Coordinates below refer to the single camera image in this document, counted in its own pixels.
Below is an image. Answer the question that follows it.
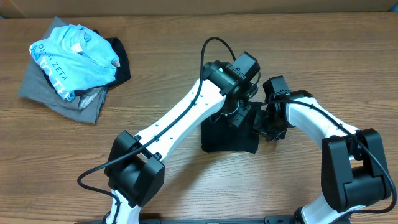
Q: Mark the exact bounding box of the black t-shirt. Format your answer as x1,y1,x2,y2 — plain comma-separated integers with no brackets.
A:
201,102,260,154

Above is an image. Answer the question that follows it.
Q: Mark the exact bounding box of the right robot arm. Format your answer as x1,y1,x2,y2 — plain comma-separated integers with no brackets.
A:
254,76,397,224

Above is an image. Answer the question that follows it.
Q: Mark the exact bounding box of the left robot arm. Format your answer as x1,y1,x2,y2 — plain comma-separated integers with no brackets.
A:
103,52,260,223

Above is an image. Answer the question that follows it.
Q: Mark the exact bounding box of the black folded garment in pile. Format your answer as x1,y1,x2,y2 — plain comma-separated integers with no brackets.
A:
45,29,131,96

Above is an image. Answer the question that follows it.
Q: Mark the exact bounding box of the grey folded t-shirt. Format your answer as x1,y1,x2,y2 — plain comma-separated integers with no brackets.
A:
18,17,120,124

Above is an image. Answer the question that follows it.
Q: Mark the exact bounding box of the light blue printed t-shirt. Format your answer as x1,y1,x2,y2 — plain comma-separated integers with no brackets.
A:
29,24,121,102

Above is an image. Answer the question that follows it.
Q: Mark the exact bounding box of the cardboard backdrop board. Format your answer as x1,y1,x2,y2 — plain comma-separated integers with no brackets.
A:
1,0,397,18

